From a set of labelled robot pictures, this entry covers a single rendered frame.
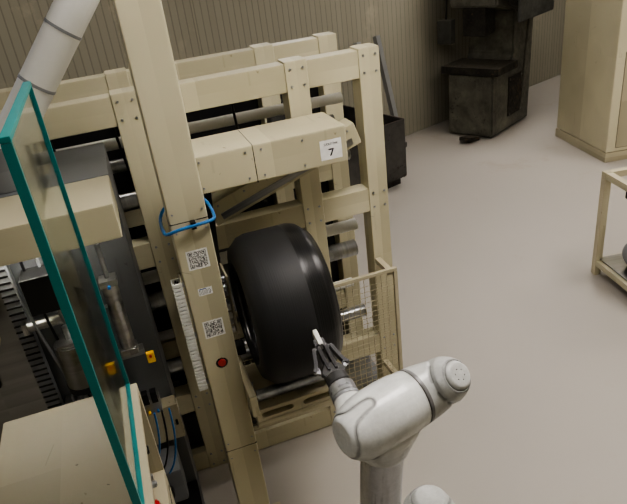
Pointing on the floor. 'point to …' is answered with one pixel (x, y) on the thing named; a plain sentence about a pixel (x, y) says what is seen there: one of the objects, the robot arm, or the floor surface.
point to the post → (169, 171)
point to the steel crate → (396, 152)
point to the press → (490, 64)
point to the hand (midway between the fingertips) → (317, 339)
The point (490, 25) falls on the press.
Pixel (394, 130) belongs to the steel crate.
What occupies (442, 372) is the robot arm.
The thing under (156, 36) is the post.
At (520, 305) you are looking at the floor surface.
